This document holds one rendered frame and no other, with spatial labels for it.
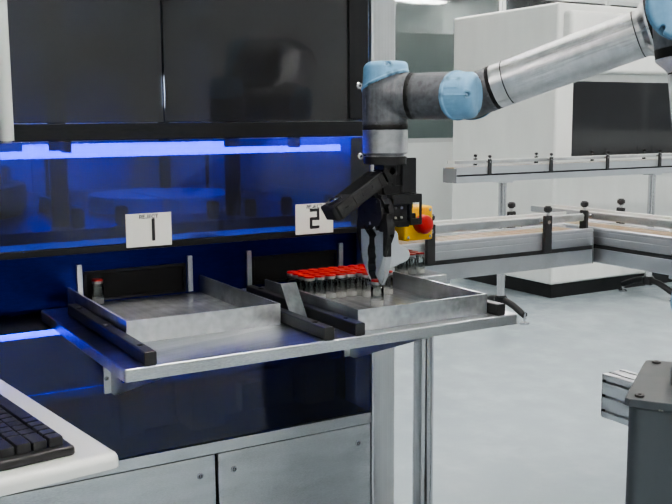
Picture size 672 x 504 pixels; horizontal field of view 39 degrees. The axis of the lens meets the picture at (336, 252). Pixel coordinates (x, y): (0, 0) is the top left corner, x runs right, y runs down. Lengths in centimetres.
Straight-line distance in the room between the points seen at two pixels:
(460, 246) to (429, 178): 551
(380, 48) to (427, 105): 45
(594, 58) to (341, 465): 98
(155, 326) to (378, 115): 49
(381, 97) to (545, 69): 27
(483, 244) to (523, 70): 75
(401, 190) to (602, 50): 39
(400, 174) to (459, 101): 17
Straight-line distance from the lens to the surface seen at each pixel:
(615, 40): 155
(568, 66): 157
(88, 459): 122
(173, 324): 148
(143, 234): 172
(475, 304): 163
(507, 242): 230
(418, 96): 150
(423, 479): 234
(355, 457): 202
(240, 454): 189
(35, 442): 122
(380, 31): 194
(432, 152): 772
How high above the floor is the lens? 121
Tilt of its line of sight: 8 degrees down
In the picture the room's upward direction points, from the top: straight up
